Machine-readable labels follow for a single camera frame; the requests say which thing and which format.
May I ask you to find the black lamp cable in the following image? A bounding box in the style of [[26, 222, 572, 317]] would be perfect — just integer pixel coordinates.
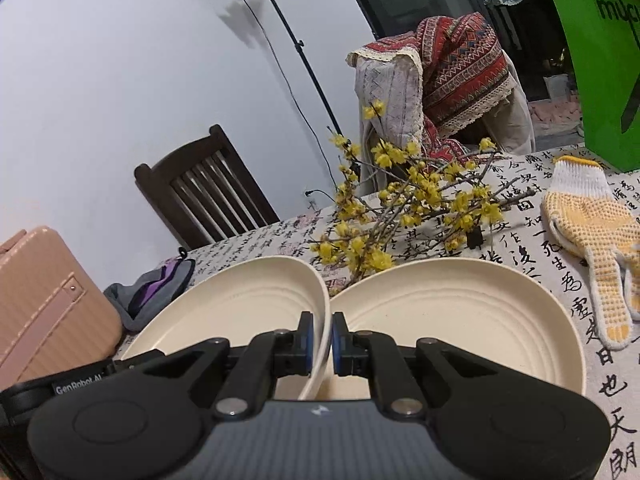
[[239, 0, 341, 198]]

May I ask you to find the dark wooden chair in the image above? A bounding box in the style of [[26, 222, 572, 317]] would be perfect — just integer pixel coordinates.
[[134, 124, 281, 251]]

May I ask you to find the white yellow dotted glove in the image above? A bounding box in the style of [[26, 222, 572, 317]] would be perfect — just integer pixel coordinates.
[[542, 155, 640, 352]]

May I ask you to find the grey purple pouch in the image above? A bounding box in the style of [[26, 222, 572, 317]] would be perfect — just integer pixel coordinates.
[[103, 247, 197, 333]]

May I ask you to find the cream plate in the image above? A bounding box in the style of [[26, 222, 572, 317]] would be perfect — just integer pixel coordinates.
[[119, 255, 332, 402], [327, 258, 587, 411]]

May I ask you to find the yellow flower branch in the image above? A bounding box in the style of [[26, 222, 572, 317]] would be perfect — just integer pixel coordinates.
[[307, 99, 538, 283]]

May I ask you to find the green paper bag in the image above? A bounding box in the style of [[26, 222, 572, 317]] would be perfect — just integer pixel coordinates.
[[537, 0, 640, 173]]

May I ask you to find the white plant pot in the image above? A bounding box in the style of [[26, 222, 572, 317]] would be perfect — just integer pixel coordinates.
[[544, 74, 571, 102]]

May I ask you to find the pink suitcase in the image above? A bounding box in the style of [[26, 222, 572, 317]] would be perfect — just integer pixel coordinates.
[[0, 226, 124, 391]]

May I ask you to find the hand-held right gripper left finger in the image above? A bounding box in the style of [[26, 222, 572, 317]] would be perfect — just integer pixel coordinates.
[[150, 311, 317, 421]]

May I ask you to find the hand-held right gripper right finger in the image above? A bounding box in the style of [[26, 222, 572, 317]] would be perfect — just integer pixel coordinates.
[[331, 311, 497, 421]]

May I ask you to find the red patterned blanket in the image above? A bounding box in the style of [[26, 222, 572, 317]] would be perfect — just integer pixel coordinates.
[[346, 11, 518, 161]]

